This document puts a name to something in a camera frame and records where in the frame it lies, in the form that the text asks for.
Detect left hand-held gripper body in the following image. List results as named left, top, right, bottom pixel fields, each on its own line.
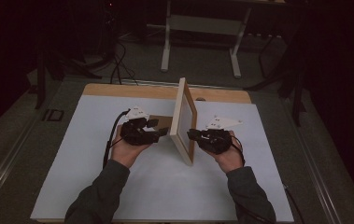
left=120, top=105, right=162, bottom=147

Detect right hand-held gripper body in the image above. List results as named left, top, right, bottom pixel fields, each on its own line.
left=196, top=115, right=244, bottom=156

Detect black metal stand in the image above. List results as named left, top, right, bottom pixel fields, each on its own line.
left=34, top=46, right=104, bottom=110
left=244, top=31, right=308, bottom=127

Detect black floor cables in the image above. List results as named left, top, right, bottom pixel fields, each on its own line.
left=108, top=38, right=140, bottom=87

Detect metal floor rail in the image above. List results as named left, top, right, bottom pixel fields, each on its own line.
left=278, top=99, right=344, bottom=224
left=0, top=102, right=47, bottom=216

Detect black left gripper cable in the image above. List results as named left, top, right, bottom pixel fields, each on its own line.
left=102, top=108, right=132, bottom=170

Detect person's right hand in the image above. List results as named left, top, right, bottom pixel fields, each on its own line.
left=203, top=130, right=245, bottom=175

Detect pale wooden picture frame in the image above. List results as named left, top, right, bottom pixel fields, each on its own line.
left=148, top=77, right=199, bottom=167

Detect person's left hand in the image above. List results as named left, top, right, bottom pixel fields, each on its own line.
left=110, top=124, right=152, bottom=170

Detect white metal desk frame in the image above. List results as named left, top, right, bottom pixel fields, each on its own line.
left=160, top=0, right=253, bottom=79

